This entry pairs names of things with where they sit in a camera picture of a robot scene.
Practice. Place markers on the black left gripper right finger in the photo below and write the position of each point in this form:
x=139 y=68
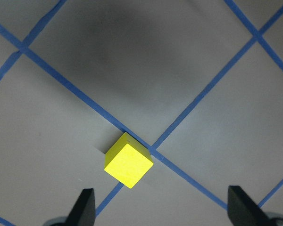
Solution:
x=242 y=210

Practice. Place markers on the yellow cube block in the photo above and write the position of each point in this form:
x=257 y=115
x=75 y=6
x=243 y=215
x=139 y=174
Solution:
x=127 y=160

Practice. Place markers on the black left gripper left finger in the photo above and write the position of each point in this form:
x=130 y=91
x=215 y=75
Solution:
x=83 y=212

